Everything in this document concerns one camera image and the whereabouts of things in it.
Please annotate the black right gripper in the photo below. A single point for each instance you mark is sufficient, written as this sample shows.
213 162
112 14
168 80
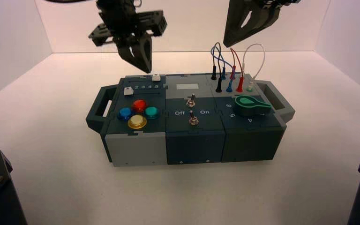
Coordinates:
279 2

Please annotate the white slider knob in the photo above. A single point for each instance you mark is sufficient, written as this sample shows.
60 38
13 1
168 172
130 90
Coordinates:
156 77
128 91

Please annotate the metal toggle switch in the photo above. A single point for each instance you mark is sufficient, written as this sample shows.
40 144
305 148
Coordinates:
191 100
193 118

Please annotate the dark teal grey control box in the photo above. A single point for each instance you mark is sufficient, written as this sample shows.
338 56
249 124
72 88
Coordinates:
195 146

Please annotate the red round push button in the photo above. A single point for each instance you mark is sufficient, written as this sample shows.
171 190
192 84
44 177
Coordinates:
139 105

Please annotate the teal round push button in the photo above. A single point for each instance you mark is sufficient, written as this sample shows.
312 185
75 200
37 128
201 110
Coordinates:
151 112

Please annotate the green rotary knob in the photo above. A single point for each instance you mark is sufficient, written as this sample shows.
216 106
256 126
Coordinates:
251 105

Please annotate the blue round push button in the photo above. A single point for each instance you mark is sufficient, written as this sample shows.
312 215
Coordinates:
125 113

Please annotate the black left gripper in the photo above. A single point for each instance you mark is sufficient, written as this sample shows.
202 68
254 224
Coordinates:
121 21

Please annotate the yellow round push button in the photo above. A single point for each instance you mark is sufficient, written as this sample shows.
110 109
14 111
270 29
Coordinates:
137 121

